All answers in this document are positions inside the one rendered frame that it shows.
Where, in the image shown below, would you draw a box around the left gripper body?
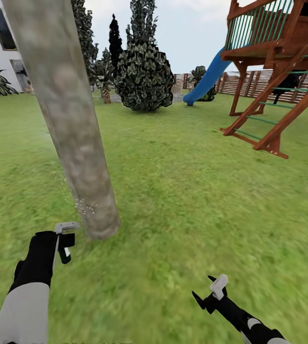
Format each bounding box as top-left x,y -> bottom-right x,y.
57,233 -> 75,251

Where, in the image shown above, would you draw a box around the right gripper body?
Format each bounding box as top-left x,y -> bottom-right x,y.
205,287 -> 237,322

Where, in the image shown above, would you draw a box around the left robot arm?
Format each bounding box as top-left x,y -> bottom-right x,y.
0,221 -> 80,344

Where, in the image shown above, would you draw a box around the pesticide atomizer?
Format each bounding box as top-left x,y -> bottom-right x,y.
58,247 -> 71,263

